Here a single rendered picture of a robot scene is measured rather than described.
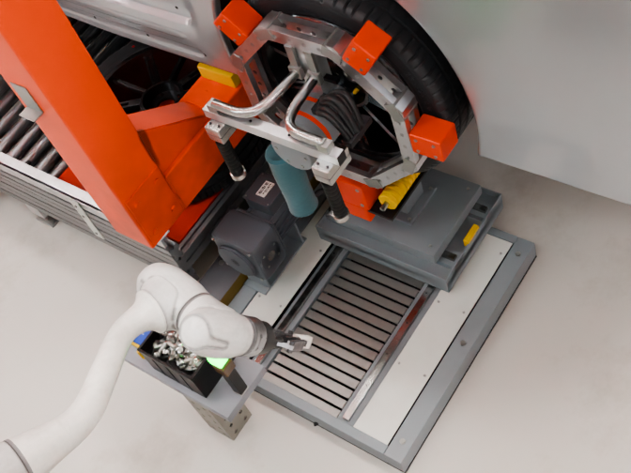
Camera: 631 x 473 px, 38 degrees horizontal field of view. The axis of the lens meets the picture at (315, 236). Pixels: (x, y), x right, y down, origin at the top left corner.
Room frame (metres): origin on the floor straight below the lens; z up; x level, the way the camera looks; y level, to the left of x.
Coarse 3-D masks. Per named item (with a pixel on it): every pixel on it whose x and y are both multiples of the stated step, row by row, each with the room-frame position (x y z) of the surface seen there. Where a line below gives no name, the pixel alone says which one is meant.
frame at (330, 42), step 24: (264, 24) 1.79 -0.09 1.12; (288, 24) 1.78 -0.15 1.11; (312, 24) 1.72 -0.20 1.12; (240, 48) 1.88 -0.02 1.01; (312, 48) 1.67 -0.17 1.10; (336, 48) 1.62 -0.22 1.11; (240, 72) 1.91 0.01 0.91; (264, 72) 1.93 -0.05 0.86; (384, 72) 1.57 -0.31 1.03; (264, 96) 1.94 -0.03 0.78; (384, 96) 1.53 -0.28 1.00; (408, 96) 1.53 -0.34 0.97; (264, 120) 1.90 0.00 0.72; (408, 120) 1.50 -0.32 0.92; (408, 144) 1.50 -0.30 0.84; (360, 168) 1.71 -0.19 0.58; (384, 168) 1.64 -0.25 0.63; (408, 168) 1.51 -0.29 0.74
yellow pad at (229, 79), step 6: (198, 66) 2.23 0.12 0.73; (204, 66) 2.22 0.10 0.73; (210, 66) 2.20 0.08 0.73; (204, 72) 2.21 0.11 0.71; (210, 72) 2.19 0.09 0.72; (216, 72) 2.17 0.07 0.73; (222, 72) 2.15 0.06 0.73; (228, 72) 2.14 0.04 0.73; (210, 78) 2.20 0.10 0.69; (216, 78) 2.18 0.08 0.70; (222, 78) 2.15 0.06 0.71; (228, 78) 2.13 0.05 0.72; (234, 78) 2.13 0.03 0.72; (228, 84) 2.14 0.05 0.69; (234, 84) 2.12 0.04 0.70
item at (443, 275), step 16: (496, 192) 1.74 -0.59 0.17; (480, 208) 1.70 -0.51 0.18; (496, 208) 1.71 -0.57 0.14; (320, 224) 1.93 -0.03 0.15; (336, 224) 1.91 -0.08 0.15; (464, 224) 1.70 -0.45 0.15; (480, 224) 1.66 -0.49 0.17; (336, 240) 1.86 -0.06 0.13; (352, 240) 1.80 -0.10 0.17; (368, 240) 1.79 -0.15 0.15; (464, 240) 1.62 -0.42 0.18; (480, 240) 1.64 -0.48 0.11; (368, 256) 1.76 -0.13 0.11; (384, 256) 1.70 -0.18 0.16; (400, 256) 1.68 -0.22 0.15; (416, 256) 1.66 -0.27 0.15; (448, 256) 1.59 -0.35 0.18; (464, 256) 1.59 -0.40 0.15; (416, 272) 1.61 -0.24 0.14; (432, 272) 1.58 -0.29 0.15; (448, 272) 1.56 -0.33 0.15; (448, 288) 1.52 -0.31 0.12
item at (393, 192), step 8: (408, 176) 1.66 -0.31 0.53; (416, 176) 1.66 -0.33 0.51; (392, 184) 1.65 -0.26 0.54; (400, 184) 1.64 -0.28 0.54; (408, 184) 1.65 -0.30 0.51; (384, 192) 1.64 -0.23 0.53; (392, 192) 1.62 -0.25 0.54; (400, 192) 1.62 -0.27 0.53; (384, 200) 1.62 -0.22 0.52; (392, 200) 1.60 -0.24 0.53; (400, 200) 1.61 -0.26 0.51; (384, 208) 1.60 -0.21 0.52; (392, 208) 1.60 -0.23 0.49
